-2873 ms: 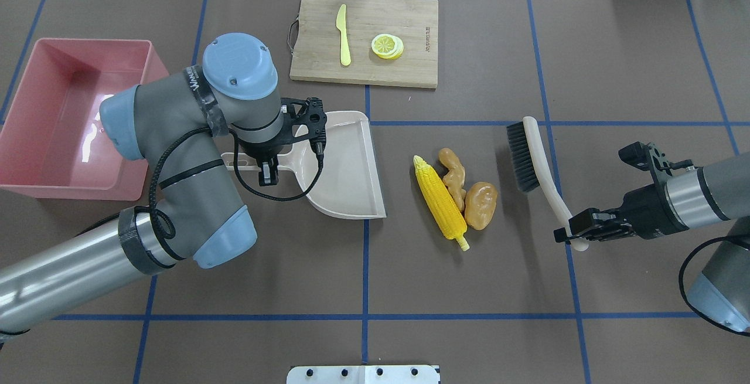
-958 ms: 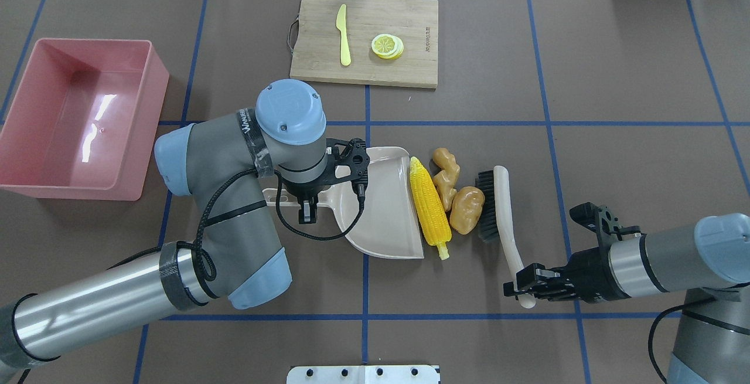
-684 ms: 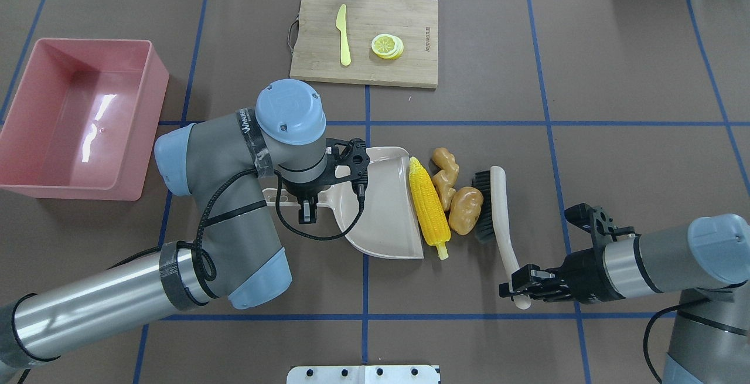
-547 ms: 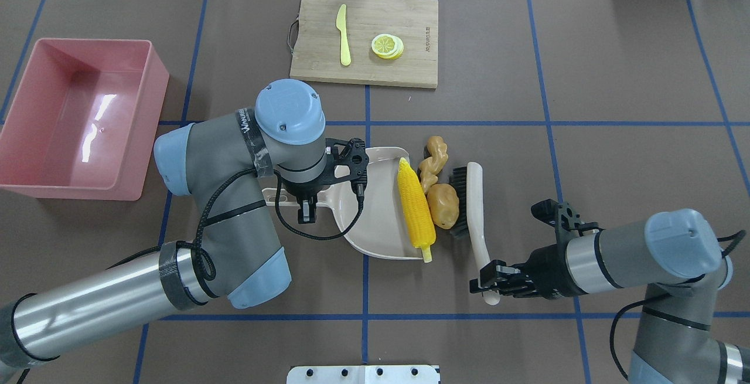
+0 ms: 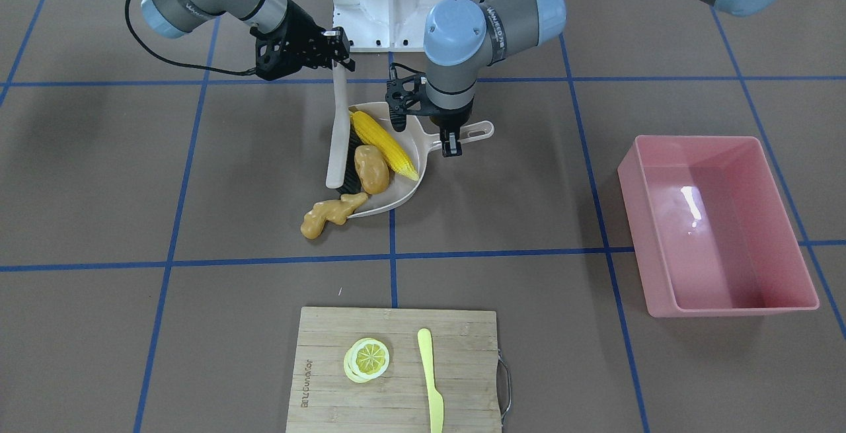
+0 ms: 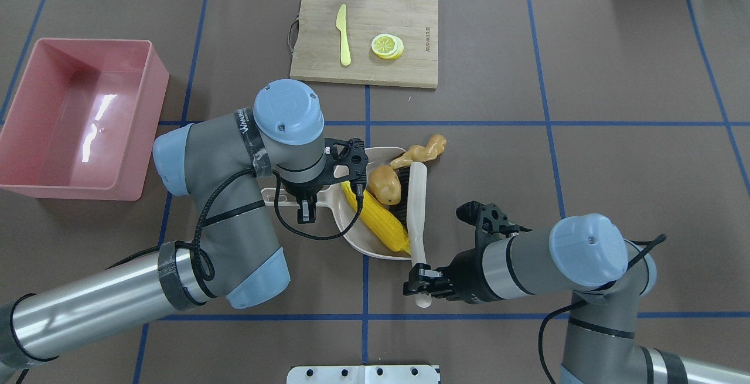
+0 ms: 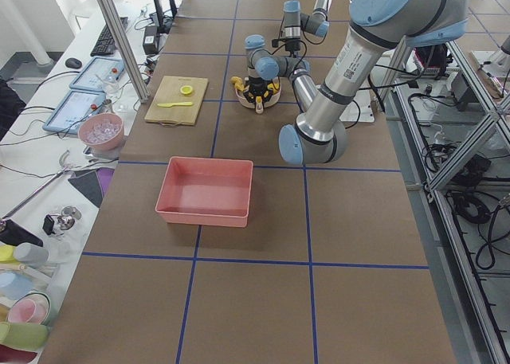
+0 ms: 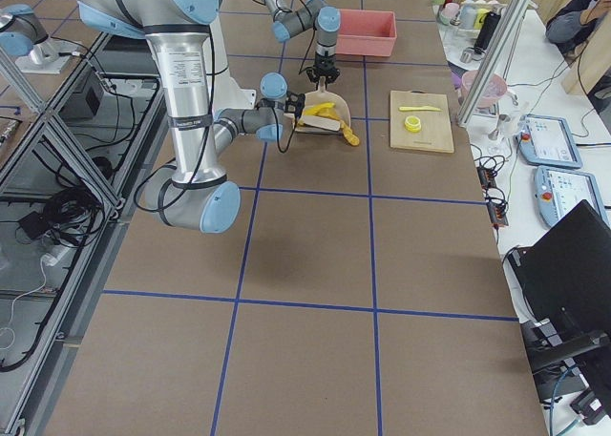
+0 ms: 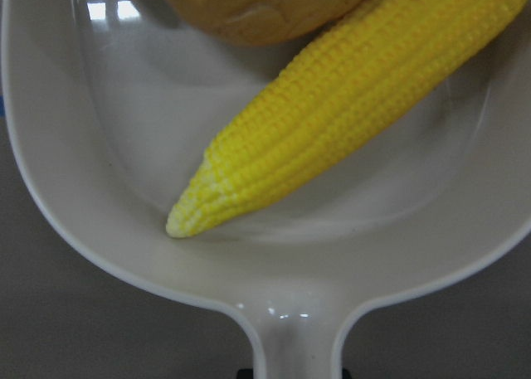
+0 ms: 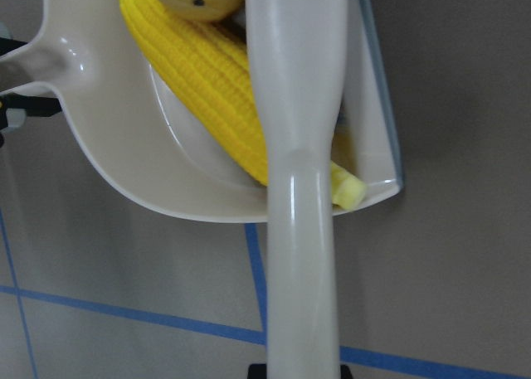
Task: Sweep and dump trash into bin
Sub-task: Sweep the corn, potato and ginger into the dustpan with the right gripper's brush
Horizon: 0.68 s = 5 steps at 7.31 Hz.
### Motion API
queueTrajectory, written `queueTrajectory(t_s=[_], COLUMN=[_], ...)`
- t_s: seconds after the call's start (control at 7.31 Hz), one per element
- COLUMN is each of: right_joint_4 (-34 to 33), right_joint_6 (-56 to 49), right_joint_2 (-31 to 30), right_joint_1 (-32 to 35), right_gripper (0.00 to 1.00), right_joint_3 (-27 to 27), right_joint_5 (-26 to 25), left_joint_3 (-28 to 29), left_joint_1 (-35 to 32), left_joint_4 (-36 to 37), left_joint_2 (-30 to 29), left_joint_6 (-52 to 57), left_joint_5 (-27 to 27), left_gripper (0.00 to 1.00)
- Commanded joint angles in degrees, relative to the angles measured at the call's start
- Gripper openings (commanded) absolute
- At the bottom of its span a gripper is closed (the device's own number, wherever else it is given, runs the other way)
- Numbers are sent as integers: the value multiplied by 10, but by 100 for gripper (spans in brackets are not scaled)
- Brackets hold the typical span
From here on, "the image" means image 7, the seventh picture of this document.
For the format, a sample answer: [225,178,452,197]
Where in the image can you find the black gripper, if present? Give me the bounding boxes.
[272,37,305,57]
[245,76,279,104]

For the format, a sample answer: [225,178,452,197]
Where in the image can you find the beige dustpan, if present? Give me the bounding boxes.
[234,84,281,114]

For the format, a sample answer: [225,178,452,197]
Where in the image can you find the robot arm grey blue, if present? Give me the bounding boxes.
[271,0,332,57]
[245,0,469,165]

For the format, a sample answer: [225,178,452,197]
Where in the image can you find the pink plastic bin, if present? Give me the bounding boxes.
[155,156,253,228]

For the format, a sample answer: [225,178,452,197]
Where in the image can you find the yellow lemon slices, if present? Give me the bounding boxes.
[179,85,194,96]

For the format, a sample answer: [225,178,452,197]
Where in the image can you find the yellow plastic knife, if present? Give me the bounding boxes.
[156,101,194,108]

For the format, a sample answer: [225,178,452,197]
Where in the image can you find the bamboo cutting board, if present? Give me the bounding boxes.
[144,76,209,126]

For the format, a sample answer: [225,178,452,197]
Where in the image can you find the blue tablet far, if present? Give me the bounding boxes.
[69,56,124,92]

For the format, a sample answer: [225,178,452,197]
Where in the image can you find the blue tablet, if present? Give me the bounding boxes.
[69,56,124,92]
[42,90,106,135]

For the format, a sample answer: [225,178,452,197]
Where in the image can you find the black keyboard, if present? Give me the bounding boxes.
[90,25,117,57]

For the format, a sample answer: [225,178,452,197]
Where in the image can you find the pink bowl with clear pieces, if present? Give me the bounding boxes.
[78,113,124,151]

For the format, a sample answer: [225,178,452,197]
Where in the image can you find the black computer mouse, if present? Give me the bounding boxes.
[65,57,83,69]

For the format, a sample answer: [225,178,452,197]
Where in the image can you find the blue tablet near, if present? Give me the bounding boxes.
[42,90,106,135]

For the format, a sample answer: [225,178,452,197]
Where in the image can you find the pink cup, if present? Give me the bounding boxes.
[7,297,49,324]

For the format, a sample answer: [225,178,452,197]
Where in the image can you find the green cup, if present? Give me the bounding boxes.
[1,322,49,351]

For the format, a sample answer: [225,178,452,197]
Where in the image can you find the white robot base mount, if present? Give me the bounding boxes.
[339,84,375,123]

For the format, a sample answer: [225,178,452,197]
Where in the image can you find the aluminium frame post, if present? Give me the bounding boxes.
[97,0,149,104]

